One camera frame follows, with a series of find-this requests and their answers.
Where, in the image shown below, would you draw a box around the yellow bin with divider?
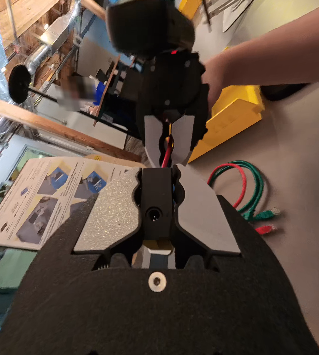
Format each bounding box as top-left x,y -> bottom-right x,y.
188,84 -> 265,164

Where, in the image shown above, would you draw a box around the person's right forearm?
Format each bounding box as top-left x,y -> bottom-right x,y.
201,6 -> 319,111

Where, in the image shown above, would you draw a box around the black ethernet switch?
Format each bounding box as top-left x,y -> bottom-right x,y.
141,167 -> 174,241

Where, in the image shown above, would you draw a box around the silver ventilation ducts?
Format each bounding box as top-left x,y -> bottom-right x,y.
0,0 -> 82,86

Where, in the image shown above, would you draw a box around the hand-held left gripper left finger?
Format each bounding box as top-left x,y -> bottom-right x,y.
74,167 -> 144,268

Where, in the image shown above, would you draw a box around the green ethernet cable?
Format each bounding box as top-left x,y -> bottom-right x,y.
209,160 -> 281,222

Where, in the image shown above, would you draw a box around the red ethernet cable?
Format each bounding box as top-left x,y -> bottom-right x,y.
162,136 -> 278,236

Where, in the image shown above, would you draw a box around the yellow plastic bin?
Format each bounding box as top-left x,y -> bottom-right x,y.
179,0 -> 202,20

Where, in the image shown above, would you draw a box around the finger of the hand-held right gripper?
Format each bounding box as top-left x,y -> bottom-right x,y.
169,114 -> 196,167
143,114 -> 167,168

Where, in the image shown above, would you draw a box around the wooden standing desk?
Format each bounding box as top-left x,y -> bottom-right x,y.
93,54 -> 121,126

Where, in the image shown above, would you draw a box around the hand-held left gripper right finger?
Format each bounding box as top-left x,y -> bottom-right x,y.
171,164 -> 242,268

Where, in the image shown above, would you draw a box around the printed instruction sheet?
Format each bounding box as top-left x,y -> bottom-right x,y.
0,157 -> 140,251

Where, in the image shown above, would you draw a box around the blue storage bin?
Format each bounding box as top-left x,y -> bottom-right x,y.
93,82 -> 106,106

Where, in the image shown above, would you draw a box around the wooden beam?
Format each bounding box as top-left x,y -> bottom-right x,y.
0,96 -> 142,163

